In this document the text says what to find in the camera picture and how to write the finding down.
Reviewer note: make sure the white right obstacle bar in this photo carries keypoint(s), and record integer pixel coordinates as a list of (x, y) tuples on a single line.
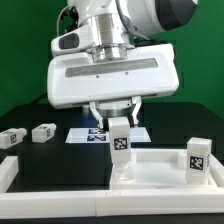
[(217, 171)]

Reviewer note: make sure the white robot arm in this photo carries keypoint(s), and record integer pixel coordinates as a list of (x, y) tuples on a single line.
[(108, 29)]

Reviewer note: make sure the white square table top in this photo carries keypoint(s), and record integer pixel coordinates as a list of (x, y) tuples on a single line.
[(156, 169)]

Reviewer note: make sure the white front obstacle bar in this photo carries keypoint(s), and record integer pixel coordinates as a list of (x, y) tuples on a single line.
[(111, 203)]

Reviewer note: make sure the white obstacle bar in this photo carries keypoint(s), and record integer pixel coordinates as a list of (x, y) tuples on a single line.
[(8, 171), (217, 171), (111, 203)]

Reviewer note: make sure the white sheet with fiducial markers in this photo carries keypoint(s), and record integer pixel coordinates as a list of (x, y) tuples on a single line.
[(95, 135)]

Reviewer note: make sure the white left obstacle bar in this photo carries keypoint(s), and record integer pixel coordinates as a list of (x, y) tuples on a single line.
[(8, 171)]

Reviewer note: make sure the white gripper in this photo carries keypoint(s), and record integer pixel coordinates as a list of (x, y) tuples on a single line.
[(75, 79)]

